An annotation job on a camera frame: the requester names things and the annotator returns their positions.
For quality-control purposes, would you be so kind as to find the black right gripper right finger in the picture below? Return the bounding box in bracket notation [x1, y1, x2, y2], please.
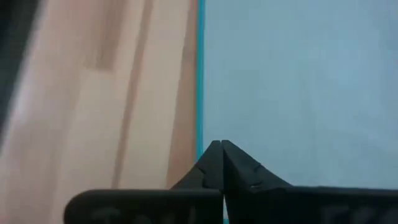
[221, 139, 398, 224]

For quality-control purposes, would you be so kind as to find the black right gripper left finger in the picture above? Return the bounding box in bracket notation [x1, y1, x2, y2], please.
[63, 139, 224, 224]

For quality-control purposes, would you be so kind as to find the light blue teal-edged towel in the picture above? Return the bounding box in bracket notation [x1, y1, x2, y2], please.
[195, 0, 398, 224]

